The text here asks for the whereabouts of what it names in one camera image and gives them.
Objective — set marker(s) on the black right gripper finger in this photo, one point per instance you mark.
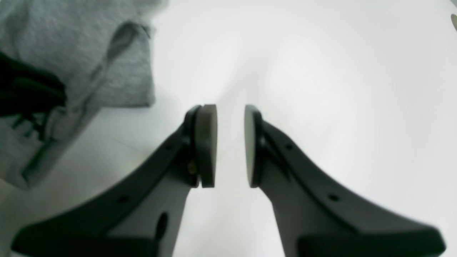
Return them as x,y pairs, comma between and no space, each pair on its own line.
25,89

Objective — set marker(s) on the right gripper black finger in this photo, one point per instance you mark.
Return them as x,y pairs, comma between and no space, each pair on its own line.
141,215
318,217

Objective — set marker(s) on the grey t-shirt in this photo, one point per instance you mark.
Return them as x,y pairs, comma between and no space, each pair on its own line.
100,51

